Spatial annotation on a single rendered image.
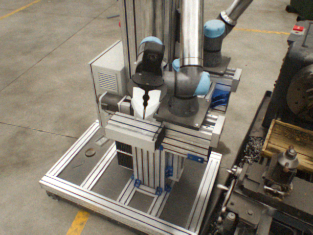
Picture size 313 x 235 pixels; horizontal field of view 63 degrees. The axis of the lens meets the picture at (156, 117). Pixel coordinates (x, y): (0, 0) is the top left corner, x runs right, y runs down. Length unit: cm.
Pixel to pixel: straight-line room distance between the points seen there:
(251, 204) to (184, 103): 52
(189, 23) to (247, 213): 79
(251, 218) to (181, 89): 65
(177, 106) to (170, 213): 100
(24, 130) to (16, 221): 108
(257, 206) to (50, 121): 247
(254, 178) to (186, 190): 91
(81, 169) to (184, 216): 92
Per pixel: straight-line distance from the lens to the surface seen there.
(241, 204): 123
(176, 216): 195
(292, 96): 167
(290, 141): 162
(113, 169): 220
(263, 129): 218
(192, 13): 86
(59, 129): 302
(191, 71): 81
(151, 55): 58
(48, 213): 236
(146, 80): 60
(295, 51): 174
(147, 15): 98
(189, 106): 115
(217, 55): 157
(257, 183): 124
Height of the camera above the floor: 191
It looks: 40 degrees down
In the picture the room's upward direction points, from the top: straight up
